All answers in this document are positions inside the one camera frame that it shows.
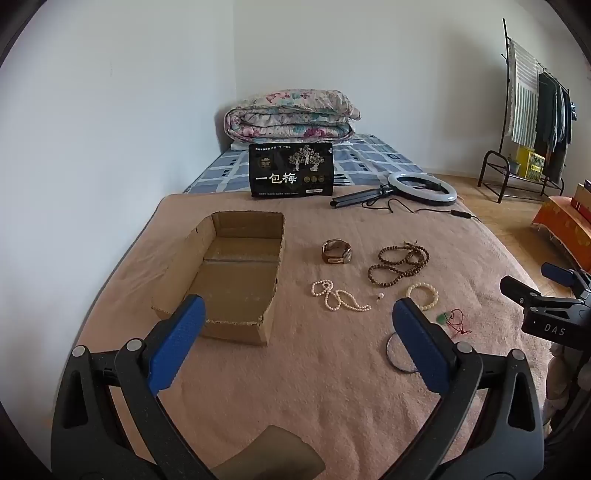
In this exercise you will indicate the black snack bag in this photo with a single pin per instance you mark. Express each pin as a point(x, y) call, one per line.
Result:
point(291, 170)

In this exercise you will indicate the striped hanging towel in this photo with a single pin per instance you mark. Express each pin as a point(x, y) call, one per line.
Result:
point(524, 92)

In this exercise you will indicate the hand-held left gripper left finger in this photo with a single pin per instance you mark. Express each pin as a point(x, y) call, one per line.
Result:
point(180, 332)

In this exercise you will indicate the blue checked bed sheet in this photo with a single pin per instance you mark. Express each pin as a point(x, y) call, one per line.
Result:
point(364, 159)

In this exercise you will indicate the black metal clothes rack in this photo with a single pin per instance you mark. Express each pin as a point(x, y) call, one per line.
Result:
point(503, 115)

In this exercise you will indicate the white pillow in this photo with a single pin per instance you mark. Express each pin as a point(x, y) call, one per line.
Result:
point(239, 145)

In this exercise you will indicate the person's right hand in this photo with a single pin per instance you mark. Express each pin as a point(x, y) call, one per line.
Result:
point(558, 383)

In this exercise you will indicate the silver bangle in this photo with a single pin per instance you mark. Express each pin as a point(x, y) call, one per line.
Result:
point(390, 353)

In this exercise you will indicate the dark green hanging shirt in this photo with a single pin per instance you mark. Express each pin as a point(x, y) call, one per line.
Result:
point(546, 110)

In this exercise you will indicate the yellow box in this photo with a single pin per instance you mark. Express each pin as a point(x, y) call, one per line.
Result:
point(531, 164)

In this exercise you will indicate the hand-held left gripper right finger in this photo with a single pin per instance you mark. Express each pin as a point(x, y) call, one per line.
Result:
point(420, 346)

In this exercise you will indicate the folded floral quilt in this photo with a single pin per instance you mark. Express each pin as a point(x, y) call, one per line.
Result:
point(291, 115)

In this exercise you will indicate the dark hanging jacket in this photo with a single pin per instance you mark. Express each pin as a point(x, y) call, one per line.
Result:
point(562, 138)

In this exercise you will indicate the black folded tripod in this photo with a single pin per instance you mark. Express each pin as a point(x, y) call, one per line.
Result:
point(355, 198)

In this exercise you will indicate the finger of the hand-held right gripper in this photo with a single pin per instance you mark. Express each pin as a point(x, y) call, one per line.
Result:
point(517, 288)
point(558, 274)

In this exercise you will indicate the orange patterned cloth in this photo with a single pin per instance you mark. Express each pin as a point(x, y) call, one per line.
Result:
point(563, 226)

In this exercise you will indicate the cardboard box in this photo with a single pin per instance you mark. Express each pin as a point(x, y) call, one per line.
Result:
point(240, 277)

